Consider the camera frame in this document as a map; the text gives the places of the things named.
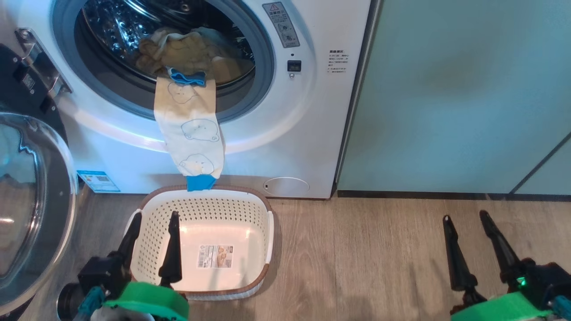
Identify mint green cabinet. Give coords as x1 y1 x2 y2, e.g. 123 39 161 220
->
337 0 571 199

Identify teal right camera connector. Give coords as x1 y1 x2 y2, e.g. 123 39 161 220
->
551 294 571 319

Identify grey rubber door gasket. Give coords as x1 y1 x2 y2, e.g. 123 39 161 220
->
51 0 276 124

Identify teal camera connector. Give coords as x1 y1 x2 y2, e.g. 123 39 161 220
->
78 286 105 315
551 294 571 319

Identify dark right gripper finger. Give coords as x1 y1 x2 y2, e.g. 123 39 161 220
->
480 210 522 290
443 215 487 308

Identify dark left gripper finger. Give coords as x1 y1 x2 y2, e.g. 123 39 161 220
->
107 212 142 270
158 211 182 288

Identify cream pyjama garment blue cuffs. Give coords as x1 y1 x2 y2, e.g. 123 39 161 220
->
135 27 256 192

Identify steel washer drum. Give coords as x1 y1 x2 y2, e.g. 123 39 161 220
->
74 0 256 85

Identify blue energy label sticker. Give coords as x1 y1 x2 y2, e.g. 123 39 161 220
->
77 170 121 193

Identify black glass washing machine door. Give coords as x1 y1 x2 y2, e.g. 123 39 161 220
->
0 42 80 318

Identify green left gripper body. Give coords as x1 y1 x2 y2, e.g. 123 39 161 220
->
103 281 190 321

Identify grey warning label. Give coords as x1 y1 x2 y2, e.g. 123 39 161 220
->
262 2 300 49

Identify basket product label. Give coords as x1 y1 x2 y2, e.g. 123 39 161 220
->
198 244 233 269

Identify metal door hinge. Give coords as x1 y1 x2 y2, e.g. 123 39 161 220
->
15 28 73 99

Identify teal left camera connector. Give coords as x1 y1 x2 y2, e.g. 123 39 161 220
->
78 286 105 315

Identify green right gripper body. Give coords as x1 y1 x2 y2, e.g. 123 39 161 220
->
451 292 554 321

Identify cream perforated laundry basket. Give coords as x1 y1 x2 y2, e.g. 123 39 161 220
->
124 185 275 300

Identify round drain filter cover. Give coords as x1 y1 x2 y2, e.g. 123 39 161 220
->
262 177 310 197

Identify white washing machine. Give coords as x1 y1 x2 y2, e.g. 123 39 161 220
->
0 0 380 200

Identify white text label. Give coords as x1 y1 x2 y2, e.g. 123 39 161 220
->
328 49 349 74

